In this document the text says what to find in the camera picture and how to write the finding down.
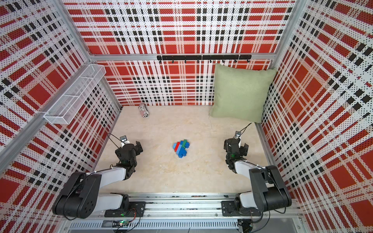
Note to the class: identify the metal can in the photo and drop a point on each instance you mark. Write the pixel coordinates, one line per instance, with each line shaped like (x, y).
(143, 110)

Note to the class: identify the light blue long lego brick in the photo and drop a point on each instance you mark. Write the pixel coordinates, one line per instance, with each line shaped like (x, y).
(177, 152)

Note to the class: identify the green circuit board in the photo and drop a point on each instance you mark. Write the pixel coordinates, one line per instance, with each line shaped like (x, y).
(120, 224)

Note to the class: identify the red lego brick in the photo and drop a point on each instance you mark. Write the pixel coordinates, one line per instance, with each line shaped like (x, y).
(177, 146)

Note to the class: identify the green pillow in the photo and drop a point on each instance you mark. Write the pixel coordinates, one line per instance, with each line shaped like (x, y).
(240, 93)

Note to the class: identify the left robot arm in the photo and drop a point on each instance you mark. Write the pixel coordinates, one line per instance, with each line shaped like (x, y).
(81, 196)

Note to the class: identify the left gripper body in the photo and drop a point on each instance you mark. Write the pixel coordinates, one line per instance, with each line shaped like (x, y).
(136, 150)

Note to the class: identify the green lego brick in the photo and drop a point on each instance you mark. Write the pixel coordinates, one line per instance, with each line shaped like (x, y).
(183, 143)

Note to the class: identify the black hook rail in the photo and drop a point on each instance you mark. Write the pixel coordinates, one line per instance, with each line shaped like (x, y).
(203, 57)

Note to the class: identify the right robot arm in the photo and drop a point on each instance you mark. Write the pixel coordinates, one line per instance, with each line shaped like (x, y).
(269, 191)

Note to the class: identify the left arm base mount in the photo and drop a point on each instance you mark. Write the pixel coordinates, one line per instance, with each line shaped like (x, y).
(132, 209)

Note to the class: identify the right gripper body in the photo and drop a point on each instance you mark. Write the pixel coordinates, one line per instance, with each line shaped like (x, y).
(226, 144)

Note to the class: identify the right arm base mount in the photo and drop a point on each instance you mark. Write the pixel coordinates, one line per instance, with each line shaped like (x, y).
(231, 208)

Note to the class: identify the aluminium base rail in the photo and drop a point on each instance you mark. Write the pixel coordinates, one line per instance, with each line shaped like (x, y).
(166, 212)

